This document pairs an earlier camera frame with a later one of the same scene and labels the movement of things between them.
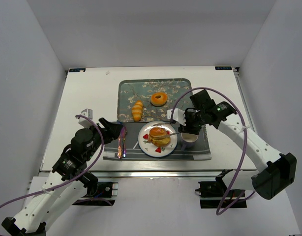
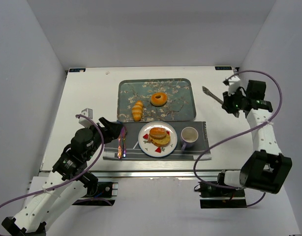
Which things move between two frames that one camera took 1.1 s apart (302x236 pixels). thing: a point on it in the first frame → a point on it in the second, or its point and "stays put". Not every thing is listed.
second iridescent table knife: x=124 y=150 stays put
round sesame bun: x=156 y=132 stays put
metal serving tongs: x=159 y=124 → x=207 y=91
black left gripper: x=107 y=129 stays put
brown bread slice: x=159 y=141 stays put
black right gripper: x=188 y=121 → x=228 y=103
